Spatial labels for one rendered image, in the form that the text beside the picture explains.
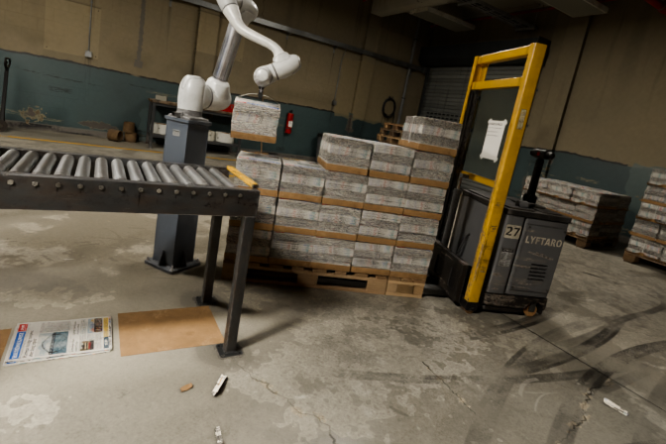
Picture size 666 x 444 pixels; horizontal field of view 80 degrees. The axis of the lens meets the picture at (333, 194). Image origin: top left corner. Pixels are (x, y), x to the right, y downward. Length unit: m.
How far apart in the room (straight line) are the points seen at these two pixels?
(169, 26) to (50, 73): 2.31
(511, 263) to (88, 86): 7.88
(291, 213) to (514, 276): 1.65
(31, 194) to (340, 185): 1.69
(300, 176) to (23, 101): 7.07
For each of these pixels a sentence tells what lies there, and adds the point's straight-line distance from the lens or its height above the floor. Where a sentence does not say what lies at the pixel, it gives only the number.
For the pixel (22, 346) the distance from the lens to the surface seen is 2.21.
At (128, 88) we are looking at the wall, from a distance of 8.99.
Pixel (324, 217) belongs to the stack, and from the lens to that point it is 2.67.
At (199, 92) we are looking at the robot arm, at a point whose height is 1.18.
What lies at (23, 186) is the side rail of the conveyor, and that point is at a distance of 1.69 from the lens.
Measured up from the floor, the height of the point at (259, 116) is 1.10.
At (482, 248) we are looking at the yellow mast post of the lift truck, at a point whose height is 0.49.
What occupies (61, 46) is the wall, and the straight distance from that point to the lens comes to 9.01.
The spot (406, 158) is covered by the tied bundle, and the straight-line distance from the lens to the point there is 2.74.
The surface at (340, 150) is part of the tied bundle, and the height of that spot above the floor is 0.98.
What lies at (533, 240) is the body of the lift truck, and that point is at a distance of 3.16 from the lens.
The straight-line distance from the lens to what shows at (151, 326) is 2.28.
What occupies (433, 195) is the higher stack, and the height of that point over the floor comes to 0.77.
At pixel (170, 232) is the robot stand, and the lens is 2.81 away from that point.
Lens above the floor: 1.17
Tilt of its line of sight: 11 degrees down
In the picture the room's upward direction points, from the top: 10 degrees clockwise
